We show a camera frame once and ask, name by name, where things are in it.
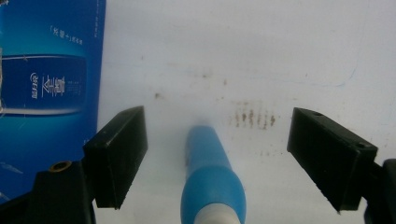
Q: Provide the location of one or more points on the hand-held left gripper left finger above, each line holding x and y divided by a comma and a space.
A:
115, 158

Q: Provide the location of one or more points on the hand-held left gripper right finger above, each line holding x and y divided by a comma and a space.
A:
333, 155

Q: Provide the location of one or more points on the blue pen with white band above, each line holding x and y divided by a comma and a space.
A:
208, 174

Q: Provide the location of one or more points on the blue printed box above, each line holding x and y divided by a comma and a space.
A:
49, 93

